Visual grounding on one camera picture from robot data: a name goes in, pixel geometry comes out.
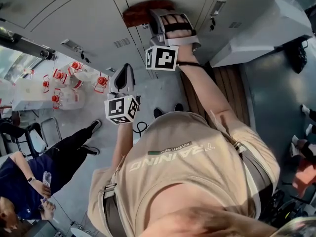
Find reddish-brown wiping cloth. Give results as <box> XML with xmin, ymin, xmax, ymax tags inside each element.
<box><xmin>122</xmin><ymin>0</ymin><xmax>176</xmax><ymax>29</ymax></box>

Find white rectangular cabinet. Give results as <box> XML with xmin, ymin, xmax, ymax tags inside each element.
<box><xmin>209</xmin><ymin>0</ymin><xmax>314</xmax><ymax>69</ymax></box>

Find person's right hand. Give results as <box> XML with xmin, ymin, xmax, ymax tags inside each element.
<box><xmin>161</xmin><ymin>13</ymin><xmax>194</xmax><ymax>39</ymax></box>

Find person's beige shirt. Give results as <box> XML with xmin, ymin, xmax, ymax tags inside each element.
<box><xmin>87</xmin><ymin>111</ymin><xmax>281</xmax><ymax>237</ymax></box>

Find wooden slatted platform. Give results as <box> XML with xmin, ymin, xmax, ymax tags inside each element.
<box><xmin>180</xmin><ymin>63</ymin><xmax>250</xmax><ymax>128</ymax></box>

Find black floor cable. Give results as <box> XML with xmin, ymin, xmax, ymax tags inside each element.
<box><xmin>133</xmin><ymin>121</ymin><xmax>149</xmax><ymax>137</ymax></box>

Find person's right forearm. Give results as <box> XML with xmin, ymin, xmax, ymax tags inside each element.
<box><xmin>176</xmin><ymin>44</ymin><xmax>245</xmax><ymax>133</ymax></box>

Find grey metal locker cabinet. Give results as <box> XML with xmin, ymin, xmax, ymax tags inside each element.
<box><xmin>0</xmin><ymin>0</ymin><xmax>281</xmax><ymax>80</ymax></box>

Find black equipment pile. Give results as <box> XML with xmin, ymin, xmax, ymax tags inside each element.
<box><xmin>265</xmin><ymin>189</ymin><xmax>316</xmax><ymax>227</ymax></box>

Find black backpack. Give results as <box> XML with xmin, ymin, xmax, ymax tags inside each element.
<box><xmin>286</xmin><ymin>39</ymin><xmax>309</xmax><ymax>74</ymax></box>

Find left black shoulder strap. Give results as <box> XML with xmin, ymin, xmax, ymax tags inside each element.
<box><xmin>103</xmin><ymin>183</ymin><xmax>126</xmax><ymax>237</ymax></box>

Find right black shoulder strap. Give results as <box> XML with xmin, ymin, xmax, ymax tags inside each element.
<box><xmin>233</xmin><ymin>142</ymin><xmax>274</xmax><ymax>219</ymax></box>

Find white round stool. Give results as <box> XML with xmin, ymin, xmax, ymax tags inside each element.
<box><xmin>70</xmin><ymin>227</ymin><xmax>91</xmax><ymax>237</ymax></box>

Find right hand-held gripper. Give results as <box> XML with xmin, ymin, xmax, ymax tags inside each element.
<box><xmin>145</xmin><ymin>7</ymin><xmax>202</xmax><ymax>72</ymax></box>

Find black metal chair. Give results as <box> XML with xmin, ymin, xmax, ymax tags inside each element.
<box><xmin>0</xmin><ymin>117</ymin><xmax>62</xmax><ymax>158</ymax></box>

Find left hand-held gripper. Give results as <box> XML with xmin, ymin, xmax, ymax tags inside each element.
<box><xmin>104</xmin><ymin>63</ymin><xmax>141</xmax><ymax>126</ymax></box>

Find black window frame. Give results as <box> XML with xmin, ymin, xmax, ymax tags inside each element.
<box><xmin>0</xmin><ymin>28</ymin><xmax>56</xmax><ymax>61</ymax></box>

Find group of clear water jugs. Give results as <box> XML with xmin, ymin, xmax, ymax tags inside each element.
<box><xmin>41</xmin><ymin>61</ymin><xmax>111</xmax><ymax>111</ymax></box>

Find black shoulder strap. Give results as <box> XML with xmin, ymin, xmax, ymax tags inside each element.
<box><xmin>103</xmin><ymin>183</ymin><xmax>126</xmax><ymax>237</ymax></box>
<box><xmin>233</xmin><ymin>142</ymin><xmax>274</xmax><ymax>219</ymax></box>

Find person's left forearm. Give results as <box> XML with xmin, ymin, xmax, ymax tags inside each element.
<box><xmin>111</xmin><ymin>123</ymin><xmax>135</xmax><ymax>169</ymax></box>

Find person's bare neck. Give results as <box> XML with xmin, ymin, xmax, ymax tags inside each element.
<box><xmin>148</xmin><ymin>181</ymin><xmax>279</xmax><ymax>237</ymax></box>

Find white low table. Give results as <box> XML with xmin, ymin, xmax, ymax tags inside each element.
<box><xmin>0</xmin><ymin>78</ymin><xmax>82</xmax><ymax>112</ymax></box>

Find clear plastic water bottle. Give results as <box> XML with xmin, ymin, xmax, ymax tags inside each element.
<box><xmin>41</xmin><ymin>171</ymin><xmax>53</xmax><ymax>203</ymax></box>

